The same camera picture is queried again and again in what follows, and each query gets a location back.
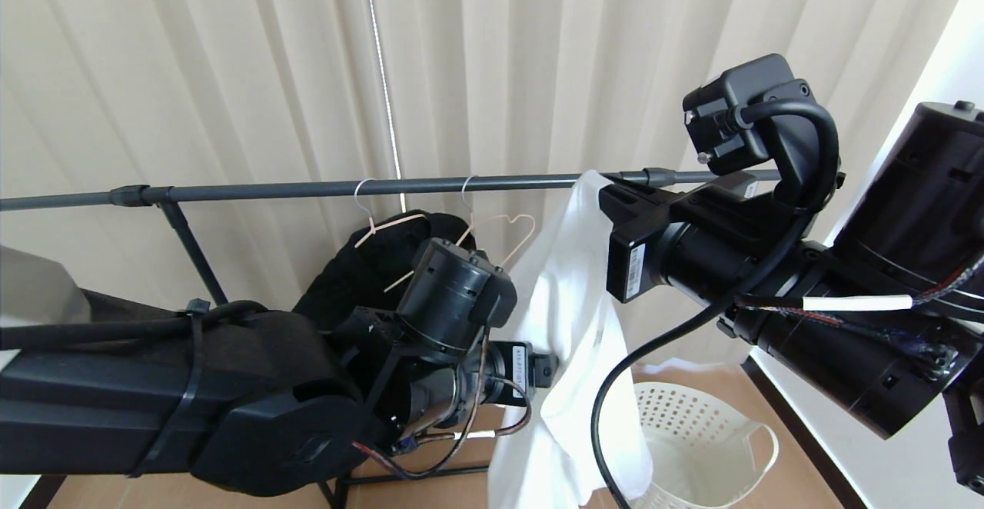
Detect beige curtain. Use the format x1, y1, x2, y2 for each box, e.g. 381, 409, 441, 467
0, 0, 984, 371

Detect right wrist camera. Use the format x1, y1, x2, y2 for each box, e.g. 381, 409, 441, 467
681, 53, 845, 214

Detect pink clothes hanger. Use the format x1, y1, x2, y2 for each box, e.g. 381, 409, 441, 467
457, 175, 537, 270
352, 178, 429, 294

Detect white garment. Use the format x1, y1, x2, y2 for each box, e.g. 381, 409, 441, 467
488, 169, 656, 509

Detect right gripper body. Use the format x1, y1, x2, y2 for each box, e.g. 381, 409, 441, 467
598, 178, 958, 442

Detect black shorts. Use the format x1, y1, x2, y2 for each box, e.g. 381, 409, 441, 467
292, 211, 479, 341

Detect black cable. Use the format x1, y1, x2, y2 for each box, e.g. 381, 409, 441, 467
0, 300, 268, 350
590, 100, 840, 509

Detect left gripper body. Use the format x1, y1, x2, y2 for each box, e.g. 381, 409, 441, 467
410, 340, 560, 428

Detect black clothes rack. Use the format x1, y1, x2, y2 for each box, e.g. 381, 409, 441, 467
0, 168, 783, 509

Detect white laundry basket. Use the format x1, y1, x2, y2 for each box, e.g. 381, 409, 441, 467
630, 382, 780, 509

